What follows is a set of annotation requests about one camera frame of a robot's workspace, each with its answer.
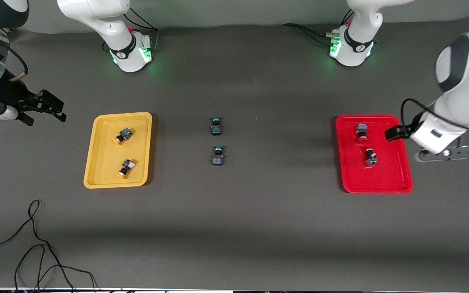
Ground yellow push button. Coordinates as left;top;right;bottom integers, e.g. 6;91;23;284
116;158;136;179
112;127;134;146

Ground red plastic tray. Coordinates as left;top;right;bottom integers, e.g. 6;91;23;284
335;114;414;194

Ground yellow plastic tray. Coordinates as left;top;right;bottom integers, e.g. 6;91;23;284
83;112;153;189

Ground green push button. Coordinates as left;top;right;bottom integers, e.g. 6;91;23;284
211;145;225;166
210;116;224;136

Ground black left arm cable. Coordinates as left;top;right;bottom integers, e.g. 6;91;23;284
400;98;469;133

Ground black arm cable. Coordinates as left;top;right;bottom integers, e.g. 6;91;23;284
0;24;29;83
400;98;469;133

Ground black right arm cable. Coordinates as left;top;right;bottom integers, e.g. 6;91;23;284
0;24;29;83

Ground black right arm base cables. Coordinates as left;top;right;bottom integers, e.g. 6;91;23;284
123;6;160;51

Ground black arm base cables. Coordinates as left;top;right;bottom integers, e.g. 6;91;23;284
281;8;355;46
123;6;160;51

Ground thin black loose cable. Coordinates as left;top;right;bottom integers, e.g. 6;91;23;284
0;199;97;293

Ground black left arm base cables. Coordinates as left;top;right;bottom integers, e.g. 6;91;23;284
281;8;355;46

